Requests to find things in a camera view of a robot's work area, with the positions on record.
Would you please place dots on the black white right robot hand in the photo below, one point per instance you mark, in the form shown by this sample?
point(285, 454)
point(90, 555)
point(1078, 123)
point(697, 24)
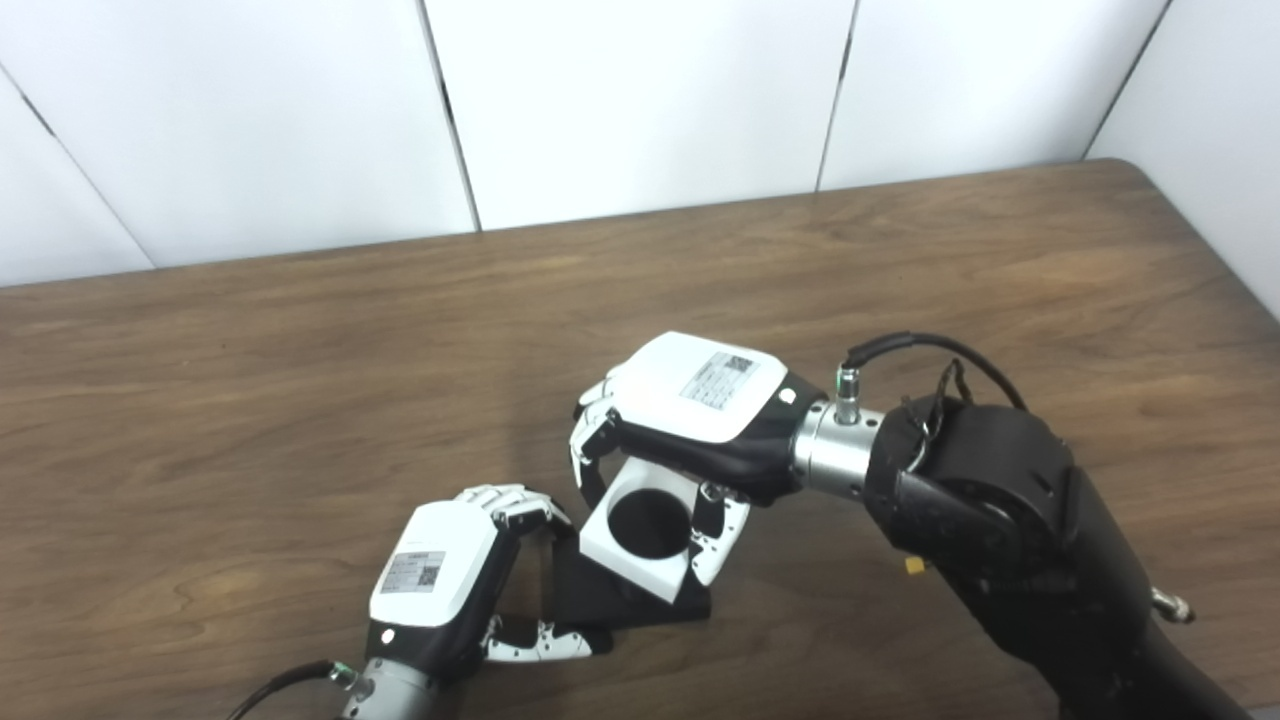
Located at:
point(690, 390)

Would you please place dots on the white square piece with hole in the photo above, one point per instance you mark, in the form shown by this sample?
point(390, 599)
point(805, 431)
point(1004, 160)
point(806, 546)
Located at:
point(625, 565)

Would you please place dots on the black peg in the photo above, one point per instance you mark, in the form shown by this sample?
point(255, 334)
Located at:
point(600, 600)

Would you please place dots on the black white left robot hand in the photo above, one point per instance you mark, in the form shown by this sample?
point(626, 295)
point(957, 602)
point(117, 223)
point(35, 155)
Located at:
point(435, 570)

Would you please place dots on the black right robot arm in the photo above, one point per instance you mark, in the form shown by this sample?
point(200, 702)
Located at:
point(1010, 530)

